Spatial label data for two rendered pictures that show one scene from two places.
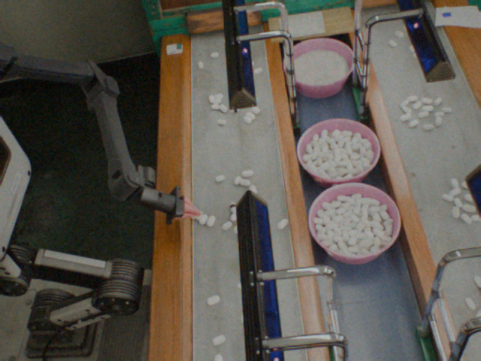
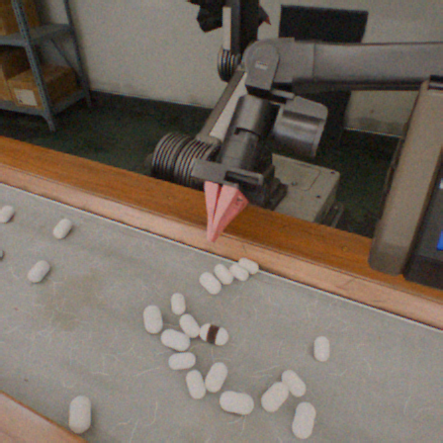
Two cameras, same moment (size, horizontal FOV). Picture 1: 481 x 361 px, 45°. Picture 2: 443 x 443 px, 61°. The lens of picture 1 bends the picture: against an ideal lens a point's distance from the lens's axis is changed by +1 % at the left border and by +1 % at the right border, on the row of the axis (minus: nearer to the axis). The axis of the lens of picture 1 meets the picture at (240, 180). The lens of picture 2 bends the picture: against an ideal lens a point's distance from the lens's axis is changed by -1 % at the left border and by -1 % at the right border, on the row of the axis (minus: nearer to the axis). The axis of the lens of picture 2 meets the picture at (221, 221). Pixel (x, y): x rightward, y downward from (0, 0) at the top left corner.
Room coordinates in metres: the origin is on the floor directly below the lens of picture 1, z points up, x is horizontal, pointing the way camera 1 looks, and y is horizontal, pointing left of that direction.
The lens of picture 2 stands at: (1.18, -0.22, 1.16)
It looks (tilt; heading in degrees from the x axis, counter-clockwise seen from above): 40 degrees down; 109
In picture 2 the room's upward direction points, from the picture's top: straight up
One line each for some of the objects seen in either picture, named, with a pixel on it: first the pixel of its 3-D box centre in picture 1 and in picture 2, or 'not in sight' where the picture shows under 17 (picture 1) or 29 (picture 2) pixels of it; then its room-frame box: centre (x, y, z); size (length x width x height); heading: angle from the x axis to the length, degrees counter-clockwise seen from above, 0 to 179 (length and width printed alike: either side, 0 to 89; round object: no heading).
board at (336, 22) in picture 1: (310, 25); not in sight; (1.87, -0.40, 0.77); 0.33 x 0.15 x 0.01; 84
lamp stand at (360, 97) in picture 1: (385, 56); not in sight; (1.46, -0.56, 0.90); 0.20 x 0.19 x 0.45; 174
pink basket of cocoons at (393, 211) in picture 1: (353, 227); not in sight; (0.93, -0.30, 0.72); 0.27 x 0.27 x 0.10
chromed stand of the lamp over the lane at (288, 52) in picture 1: (266, 73); not in sight; (1.50, -0.16, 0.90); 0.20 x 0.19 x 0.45; 174
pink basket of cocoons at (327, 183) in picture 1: (337, 157); not in sight; (1.21, -0.33, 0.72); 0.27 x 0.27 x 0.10
